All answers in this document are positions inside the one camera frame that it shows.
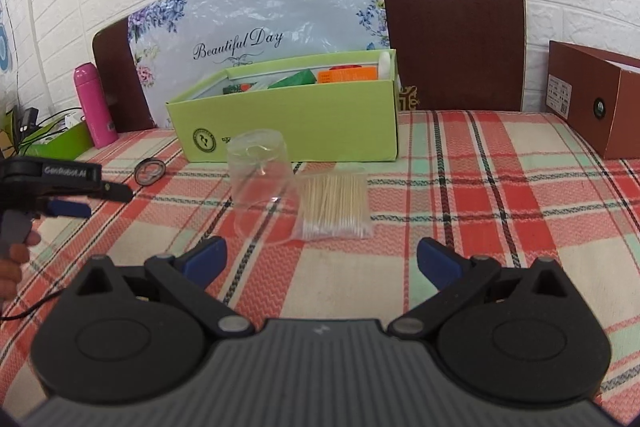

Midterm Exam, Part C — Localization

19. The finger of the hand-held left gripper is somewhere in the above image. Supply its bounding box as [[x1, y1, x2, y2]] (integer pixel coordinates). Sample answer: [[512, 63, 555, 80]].
[[60, 181, 135, 202], [32, 201, 92, 219]]

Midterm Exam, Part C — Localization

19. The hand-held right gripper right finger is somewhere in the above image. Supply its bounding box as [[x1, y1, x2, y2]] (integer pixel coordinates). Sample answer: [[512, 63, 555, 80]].
[[389, 237, 583, 340]]

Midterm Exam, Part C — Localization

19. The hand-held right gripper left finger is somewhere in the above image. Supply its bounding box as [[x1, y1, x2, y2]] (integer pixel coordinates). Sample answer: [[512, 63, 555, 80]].
[[60, 235, 256, 340]]

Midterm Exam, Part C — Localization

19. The clear plastic cup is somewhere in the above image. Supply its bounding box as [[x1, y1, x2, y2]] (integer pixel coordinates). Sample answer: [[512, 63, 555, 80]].
[[226, 130, 302, 244]]

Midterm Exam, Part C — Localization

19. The bag of cotton swabs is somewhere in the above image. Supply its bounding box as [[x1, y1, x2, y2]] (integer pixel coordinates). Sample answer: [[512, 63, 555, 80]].
[[294, 167, 375, 240]]

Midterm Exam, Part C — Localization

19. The light green cardboard box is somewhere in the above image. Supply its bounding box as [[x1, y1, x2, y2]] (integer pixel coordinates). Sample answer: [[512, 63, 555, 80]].
[[166, 49, 400, 162]]

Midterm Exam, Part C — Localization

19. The orange box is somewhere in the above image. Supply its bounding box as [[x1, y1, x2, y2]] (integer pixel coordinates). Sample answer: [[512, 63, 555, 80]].
[[317, 65, 379, 84]]

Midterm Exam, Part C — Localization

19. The person's left hand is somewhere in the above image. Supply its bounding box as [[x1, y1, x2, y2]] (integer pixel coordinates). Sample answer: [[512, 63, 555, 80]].
[[0, 232, 42, 303]]

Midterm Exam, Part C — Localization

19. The green tray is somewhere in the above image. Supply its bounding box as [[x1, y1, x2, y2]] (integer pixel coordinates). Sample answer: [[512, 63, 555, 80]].
[[24, 121, 94, 160]]

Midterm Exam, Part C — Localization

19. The black charger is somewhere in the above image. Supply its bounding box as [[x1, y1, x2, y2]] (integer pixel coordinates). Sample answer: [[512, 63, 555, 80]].
[[17, 108, 39, 138]]

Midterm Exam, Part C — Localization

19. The plaid tablecloth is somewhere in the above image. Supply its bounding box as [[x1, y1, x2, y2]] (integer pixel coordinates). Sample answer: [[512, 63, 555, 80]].
[[0, 109, 640, 408]]

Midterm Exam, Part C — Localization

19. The pink thermos bottle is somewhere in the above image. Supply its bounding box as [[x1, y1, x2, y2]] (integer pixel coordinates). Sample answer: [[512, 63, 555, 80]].
[[74, 63, 119, 148]]

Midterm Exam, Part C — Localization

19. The brown shoebox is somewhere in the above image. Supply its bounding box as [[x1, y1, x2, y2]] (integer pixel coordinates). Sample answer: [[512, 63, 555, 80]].
[[547, 40, 640, 160]]

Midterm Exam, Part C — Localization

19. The brown wooden board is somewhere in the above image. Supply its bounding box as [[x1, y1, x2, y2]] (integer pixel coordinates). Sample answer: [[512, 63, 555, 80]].
[[91, 0, 526, 132]]

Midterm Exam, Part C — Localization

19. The black ring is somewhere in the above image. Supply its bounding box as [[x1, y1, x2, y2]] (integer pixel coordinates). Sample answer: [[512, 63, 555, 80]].
[[135, 158, 169, 186]]

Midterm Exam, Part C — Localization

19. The black charger cable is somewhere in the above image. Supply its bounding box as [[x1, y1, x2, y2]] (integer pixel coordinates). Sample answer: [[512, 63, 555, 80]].
[[20, 107, 83, 152]]

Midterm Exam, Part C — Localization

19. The thin black cable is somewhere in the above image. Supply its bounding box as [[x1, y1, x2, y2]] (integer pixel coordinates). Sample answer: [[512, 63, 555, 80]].
[[0, 289, 66, 322]]

